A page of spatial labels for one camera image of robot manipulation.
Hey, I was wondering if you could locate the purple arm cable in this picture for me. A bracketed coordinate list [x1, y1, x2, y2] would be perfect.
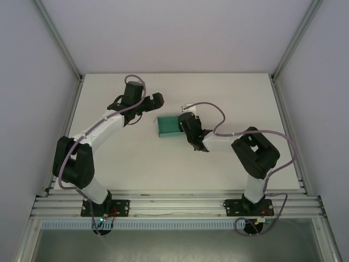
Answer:
[183, 102, 298, 196]
[58, 74, 147, 208]

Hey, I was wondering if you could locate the slotted grey cable duct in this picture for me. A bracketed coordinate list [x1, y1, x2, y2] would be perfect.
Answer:
[40, 219, 273, 230]

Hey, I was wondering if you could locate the teal paper box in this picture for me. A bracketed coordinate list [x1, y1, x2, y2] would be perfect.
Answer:
[153, 115, 186, 139]

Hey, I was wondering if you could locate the aluminium mounting rail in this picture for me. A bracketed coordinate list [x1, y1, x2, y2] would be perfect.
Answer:
[30, 192, 326, 219]

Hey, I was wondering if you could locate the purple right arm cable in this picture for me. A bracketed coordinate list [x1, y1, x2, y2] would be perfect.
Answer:
[183, 102, 298, 196]

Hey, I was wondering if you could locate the grey metal sheet panel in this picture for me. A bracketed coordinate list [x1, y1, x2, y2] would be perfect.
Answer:
[29, 218, 332, 262]

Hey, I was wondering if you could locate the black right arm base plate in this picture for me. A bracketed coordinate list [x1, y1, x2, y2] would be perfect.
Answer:
[225, 198, 273, 218]

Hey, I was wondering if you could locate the aluminium table side rail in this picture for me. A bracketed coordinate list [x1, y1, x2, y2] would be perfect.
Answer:
[43, 80, 84, 196]
[270, 79, 313, 196]

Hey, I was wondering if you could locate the aluminium frame post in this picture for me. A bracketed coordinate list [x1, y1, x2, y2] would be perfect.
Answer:
[34, 0, 83, 82]
[270, 0, 324, 82]

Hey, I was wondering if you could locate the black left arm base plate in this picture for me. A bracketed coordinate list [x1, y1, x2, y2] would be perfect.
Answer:
[81, 198, 130, 218]

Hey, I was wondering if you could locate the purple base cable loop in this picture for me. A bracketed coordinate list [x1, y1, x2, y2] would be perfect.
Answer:
[234, 192, 289, 237]

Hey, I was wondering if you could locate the purple base cable with LED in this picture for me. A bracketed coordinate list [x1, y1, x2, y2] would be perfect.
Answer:
[89, 207, 115, 239]

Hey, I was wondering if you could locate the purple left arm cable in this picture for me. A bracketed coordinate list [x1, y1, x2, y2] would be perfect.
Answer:
[58, 74, 147, 208]

